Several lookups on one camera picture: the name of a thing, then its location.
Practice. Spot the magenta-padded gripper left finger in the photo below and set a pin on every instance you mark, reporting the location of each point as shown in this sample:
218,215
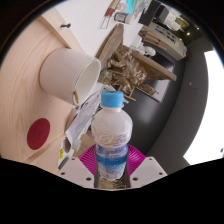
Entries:
78,168

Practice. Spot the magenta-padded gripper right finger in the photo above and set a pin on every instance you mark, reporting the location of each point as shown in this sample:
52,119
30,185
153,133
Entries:
146,170

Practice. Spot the white drink bottle blue cap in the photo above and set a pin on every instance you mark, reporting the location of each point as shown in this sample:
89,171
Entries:
111,130

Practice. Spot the yellow marker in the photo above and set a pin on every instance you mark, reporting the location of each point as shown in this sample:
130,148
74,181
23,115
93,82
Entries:
61,154

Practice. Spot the newspaper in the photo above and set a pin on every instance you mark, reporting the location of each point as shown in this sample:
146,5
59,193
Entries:
83,121

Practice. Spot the flat round red coaster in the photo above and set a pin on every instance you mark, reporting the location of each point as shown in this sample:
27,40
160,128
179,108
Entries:
38,134

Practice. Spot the long ceiling light strip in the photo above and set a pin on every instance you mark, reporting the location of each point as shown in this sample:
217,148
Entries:
208,110

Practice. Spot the white cup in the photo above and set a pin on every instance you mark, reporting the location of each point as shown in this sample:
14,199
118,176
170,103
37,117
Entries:
63,75

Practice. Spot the golden sculpture on wooden base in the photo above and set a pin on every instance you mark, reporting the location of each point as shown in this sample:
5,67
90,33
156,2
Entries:
130,71

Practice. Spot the beige canvas mat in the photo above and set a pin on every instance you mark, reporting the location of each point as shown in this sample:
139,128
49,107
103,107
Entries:
20,83

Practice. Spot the small grey jar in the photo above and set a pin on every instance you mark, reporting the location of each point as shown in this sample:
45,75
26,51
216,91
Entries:
122,17

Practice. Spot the large black flat box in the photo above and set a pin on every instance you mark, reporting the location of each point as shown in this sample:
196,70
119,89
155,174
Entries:
153,13

